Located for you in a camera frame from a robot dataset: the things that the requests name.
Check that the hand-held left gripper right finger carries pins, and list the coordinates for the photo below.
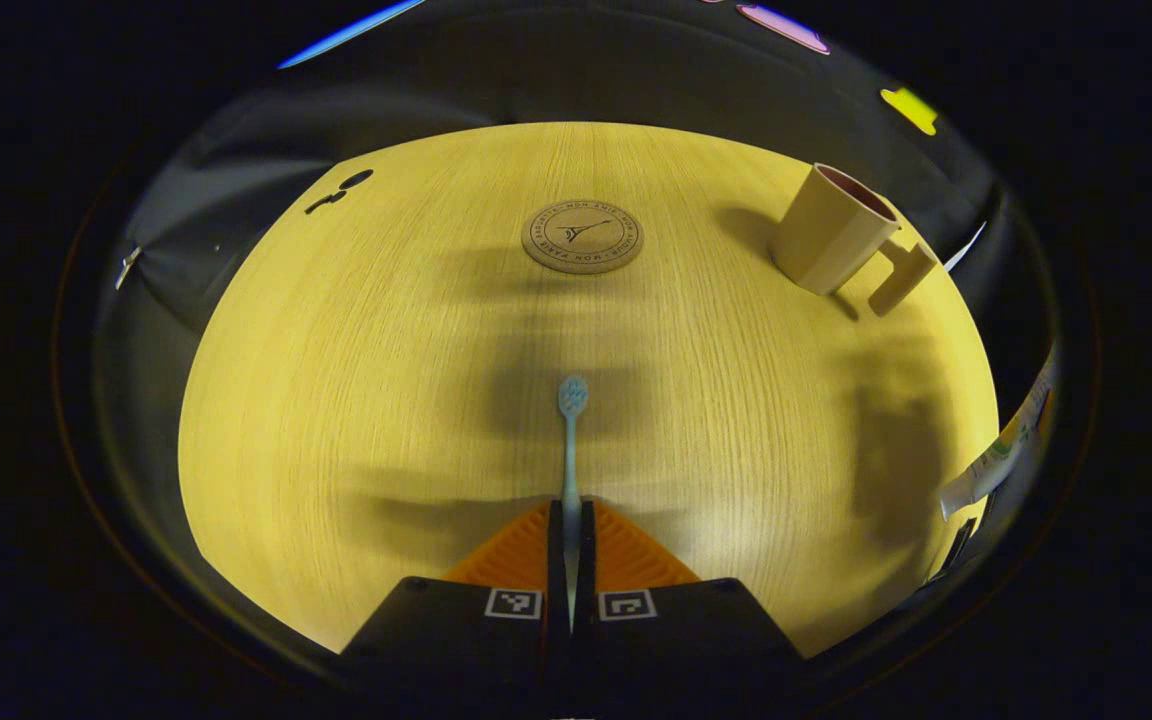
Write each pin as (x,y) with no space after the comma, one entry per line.
(586,560)

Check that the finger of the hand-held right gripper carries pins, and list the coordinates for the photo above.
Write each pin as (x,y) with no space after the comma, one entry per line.
(958,548)

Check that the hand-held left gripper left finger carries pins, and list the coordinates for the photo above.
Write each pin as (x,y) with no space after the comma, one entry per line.
(556,560)

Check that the white toothpaste tube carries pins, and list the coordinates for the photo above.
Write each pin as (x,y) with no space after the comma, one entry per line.
(986,470)

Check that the light blue toothbrush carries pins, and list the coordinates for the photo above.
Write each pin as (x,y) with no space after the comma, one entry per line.
(570,470)

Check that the round wooden coaster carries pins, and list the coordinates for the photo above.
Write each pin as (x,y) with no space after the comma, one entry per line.
(556,250)

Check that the beige cup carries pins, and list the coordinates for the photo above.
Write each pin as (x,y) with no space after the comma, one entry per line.
(821,240)

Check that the wooden desktop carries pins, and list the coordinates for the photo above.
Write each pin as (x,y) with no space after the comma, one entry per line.
(336,400)

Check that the metal cloth clip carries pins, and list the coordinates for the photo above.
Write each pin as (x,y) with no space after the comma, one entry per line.
(127,267)

